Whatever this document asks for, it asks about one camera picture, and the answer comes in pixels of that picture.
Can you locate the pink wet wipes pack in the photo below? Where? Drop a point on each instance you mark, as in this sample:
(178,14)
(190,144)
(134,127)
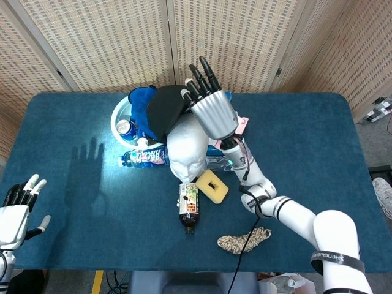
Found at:
(242,124)

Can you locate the blue soda can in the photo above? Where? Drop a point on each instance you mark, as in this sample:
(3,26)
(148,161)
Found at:
(126,128)

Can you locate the blue cloth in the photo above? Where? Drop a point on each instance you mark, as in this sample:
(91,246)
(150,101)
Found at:
(139,104)

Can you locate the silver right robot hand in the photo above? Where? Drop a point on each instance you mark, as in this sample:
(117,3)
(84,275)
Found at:
(216,113)

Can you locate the black baseball cap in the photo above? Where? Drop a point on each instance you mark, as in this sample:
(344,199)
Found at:
(165,110)

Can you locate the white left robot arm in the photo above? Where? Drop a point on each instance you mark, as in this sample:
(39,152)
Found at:
(4,269)

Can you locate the white plastic container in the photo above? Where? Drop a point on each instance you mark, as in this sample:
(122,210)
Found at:
(284,283)

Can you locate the brown tea bottle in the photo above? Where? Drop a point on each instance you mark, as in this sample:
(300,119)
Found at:
(190,202)

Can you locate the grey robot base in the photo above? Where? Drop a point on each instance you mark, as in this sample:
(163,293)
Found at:
(193,283)

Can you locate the white power strip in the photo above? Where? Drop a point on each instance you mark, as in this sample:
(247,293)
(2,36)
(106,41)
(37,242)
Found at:
(378,108)

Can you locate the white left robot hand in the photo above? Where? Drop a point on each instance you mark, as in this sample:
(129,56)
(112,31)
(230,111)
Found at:
(13,220)

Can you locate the yellow sponge with slot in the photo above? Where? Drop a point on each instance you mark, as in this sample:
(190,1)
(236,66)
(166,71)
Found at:
(211,186)

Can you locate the blue Oreo box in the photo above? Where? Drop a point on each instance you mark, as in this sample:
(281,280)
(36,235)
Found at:
(229,96)

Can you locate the woven folding screen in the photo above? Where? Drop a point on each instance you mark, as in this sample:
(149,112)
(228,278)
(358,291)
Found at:
(107,43)

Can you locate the white sneaker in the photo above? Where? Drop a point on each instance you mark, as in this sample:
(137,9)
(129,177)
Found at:
(382,196)

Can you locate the white foam mannequin head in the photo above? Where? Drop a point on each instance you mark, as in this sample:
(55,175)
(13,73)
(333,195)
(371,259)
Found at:
(186,147)

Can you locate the small white capped bottle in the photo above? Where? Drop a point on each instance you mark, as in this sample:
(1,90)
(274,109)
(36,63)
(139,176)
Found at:
(142,141)

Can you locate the white plastic basin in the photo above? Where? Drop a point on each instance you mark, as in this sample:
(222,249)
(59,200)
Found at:
(118,113)

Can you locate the blue labelled drink bottle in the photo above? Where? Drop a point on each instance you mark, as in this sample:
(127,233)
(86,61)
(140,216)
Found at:
(144,157)

